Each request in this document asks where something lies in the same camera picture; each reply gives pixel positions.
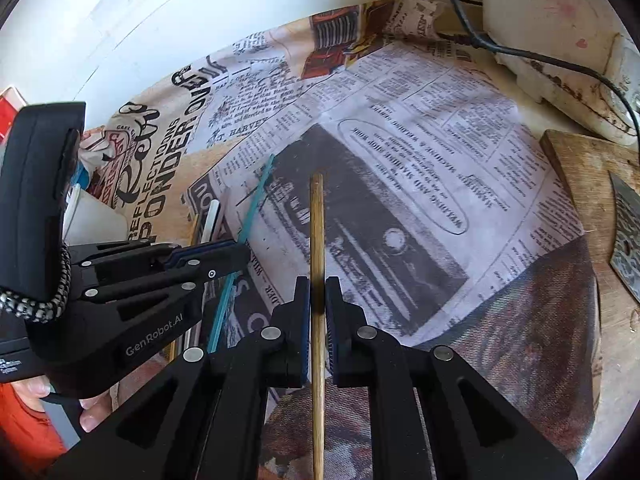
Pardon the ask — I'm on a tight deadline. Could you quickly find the white ceramic cup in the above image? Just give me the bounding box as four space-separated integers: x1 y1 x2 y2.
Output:
62 185 128 248

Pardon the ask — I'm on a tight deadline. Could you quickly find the brown wooden chopstick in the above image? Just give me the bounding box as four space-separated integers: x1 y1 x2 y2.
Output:
309 172 327 480

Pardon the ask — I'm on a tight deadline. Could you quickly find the wooden cutting board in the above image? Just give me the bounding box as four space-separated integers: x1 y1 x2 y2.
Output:
540 130 640 311

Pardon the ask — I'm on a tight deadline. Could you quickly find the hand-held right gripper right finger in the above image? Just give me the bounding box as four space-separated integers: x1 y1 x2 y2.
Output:
324 276 578 480

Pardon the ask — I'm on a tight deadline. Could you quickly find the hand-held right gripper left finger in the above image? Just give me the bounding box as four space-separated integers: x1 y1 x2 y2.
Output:
45 276 312 480

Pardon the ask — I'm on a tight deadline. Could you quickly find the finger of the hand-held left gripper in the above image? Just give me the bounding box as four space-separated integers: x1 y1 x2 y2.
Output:
82 250 252 307
70 239 249 268

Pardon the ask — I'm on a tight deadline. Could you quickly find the newspaper print tablecloth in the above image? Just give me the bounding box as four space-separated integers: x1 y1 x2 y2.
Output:
75 0 601 480

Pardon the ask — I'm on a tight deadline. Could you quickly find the teal chopstick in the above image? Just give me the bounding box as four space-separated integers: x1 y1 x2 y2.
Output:
206 154 277 355

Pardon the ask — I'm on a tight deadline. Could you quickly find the person's left forearm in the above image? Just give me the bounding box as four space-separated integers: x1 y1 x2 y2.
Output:
0 385 68 466

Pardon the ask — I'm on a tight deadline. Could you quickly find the person's left hand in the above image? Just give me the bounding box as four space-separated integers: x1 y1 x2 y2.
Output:
12 377 117 433

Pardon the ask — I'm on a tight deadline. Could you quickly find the white rice cooker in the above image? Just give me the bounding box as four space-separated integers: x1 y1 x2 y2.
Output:
480 0 640 146

